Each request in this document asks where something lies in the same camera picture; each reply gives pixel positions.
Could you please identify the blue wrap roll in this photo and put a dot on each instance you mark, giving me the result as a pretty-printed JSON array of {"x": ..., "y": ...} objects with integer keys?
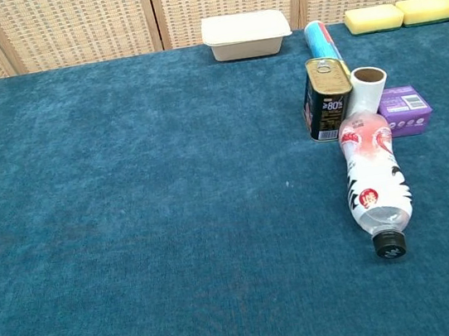
[{"x": 321, "y": 43}]

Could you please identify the beige lidded food container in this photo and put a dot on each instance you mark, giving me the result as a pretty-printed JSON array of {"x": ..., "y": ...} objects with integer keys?
[{"x": 245, "y": 35}]

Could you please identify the gold black luncheon meat can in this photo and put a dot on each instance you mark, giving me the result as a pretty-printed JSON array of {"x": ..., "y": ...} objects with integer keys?
[{"x": 325, "y": 95}]

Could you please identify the woven bamboo folding screen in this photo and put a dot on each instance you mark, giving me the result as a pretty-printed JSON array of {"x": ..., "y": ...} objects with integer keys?
[{"x": 75, "y": 26}]

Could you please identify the purple cardboard box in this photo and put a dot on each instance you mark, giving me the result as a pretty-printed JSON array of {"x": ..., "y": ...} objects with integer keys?
[{"x": 405, "y": 111}]

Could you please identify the plastic bottle with black cap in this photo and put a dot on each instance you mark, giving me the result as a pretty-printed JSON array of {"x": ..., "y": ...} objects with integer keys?
[{"x": 377, "y": 180}]

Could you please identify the yellow sponge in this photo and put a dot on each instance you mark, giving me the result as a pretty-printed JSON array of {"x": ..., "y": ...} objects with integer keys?
[
  {"x": 428, "y": 7},
  {"x": 373, "y": 19}
]

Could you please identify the teal table cloth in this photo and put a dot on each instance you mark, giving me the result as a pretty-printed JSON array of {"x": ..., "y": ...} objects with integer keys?
[{"x": 130, "y": 210}]

